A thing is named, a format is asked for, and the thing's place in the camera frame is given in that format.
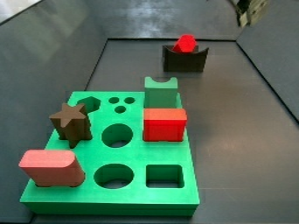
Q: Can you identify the red hexagon prism block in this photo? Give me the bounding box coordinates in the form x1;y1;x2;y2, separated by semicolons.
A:
172;34;196;53

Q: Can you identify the green shape sorter board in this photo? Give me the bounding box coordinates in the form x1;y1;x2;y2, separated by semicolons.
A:
19;91;200;216

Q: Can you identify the red square block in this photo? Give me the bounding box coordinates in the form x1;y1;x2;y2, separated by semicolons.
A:
144;108;186;142

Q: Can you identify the green notched block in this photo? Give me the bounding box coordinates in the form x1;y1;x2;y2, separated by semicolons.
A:
144;77;178;109

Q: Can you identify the black curved cradle stand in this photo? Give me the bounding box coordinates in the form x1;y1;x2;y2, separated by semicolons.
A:
162;45;209;73

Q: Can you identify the brown star block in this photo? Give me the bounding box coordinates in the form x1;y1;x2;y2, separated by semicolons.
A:
49;103;91;149

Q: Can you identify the red rounded block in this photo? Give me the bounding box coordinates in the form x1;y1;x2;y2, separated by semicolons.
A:
18;150;85;187

